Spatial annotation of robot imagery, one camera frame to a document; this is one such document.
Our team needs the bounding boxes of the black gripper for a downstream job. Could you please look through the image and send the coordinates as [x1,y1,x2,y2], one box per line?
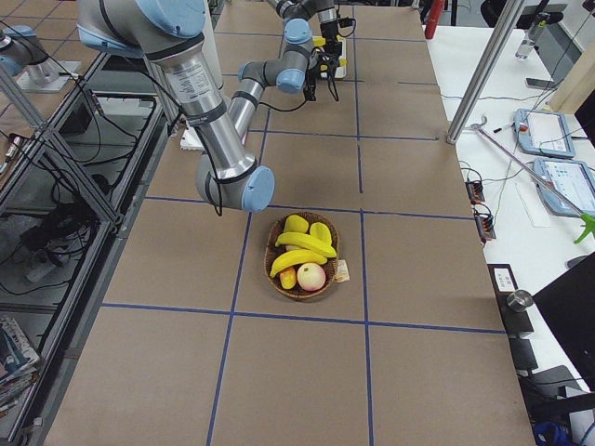
[304,50,320,101]
[320,19,339,43]

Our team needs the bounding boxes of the yellow banana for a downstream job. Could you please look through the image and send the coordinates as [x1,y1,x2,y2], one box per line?
[312,36,325,47]
[269,249,328,278]
[275,231,337,258]

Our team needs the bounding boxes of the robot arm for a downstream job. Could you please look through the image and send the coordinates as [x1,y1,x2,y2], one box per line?
[266,0,339,43]
[77,1,313,213]

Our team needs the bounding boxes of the brown woven wicker basket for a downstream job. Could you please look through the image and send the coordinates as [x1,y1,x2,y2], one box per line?
[264,211,339,301]

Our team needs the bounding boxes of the white bear tray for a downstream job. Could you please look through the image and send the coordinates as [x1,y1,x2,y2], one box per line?
[316,36,348,79]

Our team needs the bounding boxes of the red cylinder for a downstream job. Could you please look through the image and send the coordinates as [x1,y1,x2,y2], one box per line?
[424,0,444,40]

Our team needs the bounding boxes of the yellow lemon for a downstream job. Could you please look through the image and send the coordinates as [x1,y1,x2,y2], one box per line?
[284,214,310,233]

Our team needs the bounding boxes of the pink white peach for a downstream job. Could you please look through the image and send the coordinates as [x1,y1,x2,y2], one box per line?
[297,263,326,292]

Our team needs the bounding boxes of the paper label tag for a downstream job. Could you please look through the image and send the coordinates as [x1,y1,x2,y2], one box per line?
[335,259,350,282]

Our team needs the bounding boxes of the yellow red mango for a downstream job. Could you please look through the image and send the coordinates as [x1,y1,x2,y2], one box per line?
[278,266,298,290]

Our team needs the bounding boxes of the water bottle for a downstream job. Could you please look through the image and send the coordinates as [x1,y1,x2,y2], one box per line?
[515,13,549,59]

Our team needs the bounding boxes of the blue teach pendant far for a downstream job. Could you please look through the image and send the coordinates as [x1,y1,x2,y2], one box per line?
[513,109,575,159]

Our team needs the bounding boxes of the blue teach pendant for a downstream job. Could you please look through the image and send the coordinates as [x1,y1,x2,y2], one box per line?
[513,109,575,159]
[533,158,594,216]

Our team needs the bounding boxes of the blue teach pendant near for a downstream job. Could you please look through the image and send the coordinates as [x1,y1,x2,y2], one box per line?
[533,158,594,216]

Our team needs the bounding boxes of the small steel cup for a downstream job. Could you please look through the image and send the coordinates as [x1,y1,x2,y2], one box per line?
[506,289,535,313]

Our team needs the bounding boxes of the green tipped reacher grabber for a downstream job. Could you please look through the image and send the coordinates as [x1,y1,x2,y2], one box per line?
[467,116,594,244]

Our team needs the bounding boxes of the black monitor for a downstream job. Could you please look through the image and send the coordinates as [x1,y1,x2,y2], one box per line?
[534,254,594,390]

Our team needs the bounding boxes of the stack of magazines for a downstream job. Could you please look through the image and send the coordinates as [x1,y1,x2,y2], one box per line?
[1,314,41,416]

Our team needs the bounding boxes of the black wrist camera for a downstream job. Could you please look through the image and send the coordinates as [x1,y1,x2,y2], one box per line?
[337,17,357,39]

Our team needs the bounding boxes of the aluminium frame post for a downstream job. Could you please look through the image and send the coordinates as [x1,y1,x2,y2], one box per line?
[446,0,524,144]

